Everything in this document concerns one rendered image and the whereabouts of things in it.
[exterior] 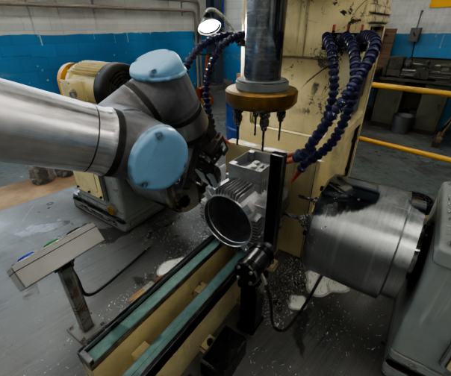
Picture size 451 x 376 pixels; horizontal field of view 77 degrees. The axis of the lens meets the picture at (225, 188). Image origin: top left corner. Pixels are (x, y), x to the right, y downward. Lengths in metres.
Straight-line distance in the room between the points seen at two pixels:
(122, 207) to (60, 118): 0.75
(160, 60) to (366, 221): 0.49
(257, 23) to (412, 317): 0.66
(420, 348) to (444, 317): 0.10
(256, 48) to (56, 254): 0.61
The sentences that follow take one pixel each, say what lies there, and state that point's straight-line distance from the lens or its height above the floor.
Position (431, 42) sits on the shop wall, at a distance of 5.78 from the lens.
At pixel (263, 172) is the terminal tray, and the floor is 1.14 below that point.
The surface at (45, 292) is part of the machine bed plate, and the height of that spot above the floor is 0.80.
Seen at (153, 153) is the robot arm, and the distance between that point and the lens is 0.37.
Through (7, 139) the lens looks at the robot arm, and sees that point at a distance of 0.35.
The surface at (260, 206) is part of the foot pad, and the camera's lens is 0.72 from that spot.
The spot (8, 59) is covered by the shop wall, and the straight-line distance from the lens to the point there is 6.07.
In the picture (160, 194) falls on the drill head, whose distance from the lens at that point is 0.88.
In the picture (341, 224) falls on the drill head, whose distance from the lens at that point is 0.63.
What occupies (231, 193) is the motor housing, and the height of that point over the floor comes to 1.10.
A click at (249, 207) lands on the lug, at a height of 1.09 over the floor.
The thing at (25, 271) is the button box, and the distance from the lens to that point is 0.67.
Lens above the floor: 1.47
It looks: 30 degrees down
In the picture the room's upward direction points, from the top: straight up
